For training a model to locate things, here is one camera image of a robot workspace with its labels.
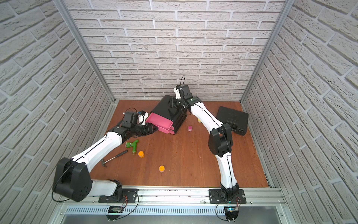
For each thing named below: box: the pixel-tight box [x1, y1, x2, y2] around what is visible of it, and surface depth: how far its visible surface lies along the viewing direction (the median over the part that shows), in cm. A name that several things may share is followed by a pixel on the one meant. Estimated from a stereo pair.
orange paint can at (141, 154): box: [137, 150, 145, 159], surface depth 89 cm
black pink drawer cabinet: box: [145, 94, 188, 135], surface depth 91 cm
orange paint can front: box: [158, 165, 166, 173], surface depth 83 cm
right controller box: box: [223, 206, 240, 223], surface depth 71 cm
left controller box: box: [105, 205, 124, 222], surface depth 71 cm
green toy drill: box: [124, 139, 139, 155], surface depth 92 cm
